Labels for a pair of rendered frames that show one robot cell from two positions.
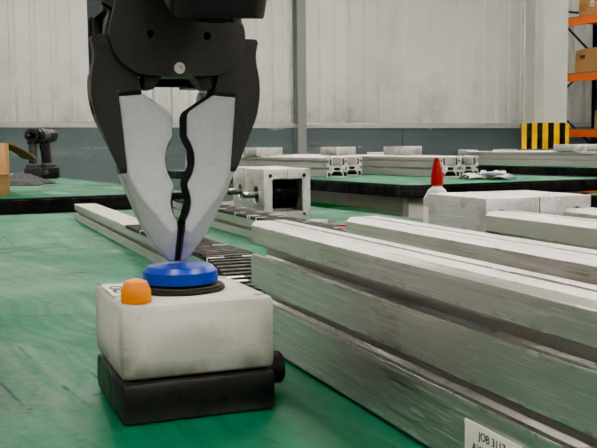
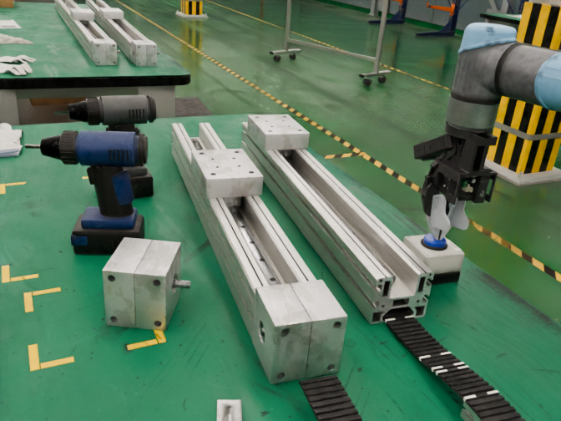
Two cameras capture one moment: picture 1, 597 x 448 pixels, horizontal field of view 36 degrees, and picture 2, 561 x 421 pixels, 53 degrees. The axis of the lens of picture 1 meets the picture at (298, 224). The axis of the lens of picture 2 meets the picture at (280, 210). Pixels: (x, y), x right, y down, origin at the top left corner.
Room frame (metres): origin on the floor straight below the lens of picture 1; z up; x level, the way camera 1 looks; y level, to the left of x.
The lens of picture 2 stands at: (1.39, -0.20, 1.30)
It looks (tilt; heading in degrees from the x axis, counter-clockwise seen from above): 25 degrees down; 181
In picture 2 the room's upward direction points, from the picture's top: 5 degrees clockwise
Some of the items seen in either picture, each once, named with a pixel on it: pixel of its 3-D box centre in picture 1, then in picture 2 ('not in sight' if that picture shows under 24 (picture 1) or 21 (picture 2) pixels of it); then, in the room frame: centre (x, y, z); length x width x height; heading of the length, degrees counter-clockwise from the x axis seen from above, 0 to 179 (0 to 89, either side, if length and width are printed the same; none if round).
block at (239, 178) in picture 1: (255, 190); not in sight; (1.79, 0.08, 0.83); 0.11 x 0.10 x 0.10; 108
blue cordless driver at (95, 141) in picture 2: not in sight; (89, 190); (0.50, -0.55, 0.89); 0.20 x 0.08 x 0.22; 100
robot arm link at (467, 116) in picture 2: not in sight; (472, 113); (0.50, 0.07, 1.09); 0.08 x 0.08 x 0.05
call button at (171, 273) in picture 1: (180, 282); (434, 242); (0.49, 0.06, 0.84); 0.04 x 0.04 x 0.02
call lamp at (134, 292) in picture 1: (136, 290); not in sight; (0.45, 0.08, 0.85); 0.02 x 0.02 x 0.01
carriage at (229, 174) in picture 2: not in sight; (224, 178); (0.34, -0.34, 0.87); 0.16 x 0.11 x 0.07; 21
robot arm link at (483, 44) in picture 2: not in sight; (484, 63); (0.51, 0.07, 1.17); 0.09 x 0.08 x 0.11; 41
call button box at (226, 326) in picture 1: (196, 340); (427, 258); (0.49, 0.06, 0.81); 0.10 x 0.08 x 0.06; 111
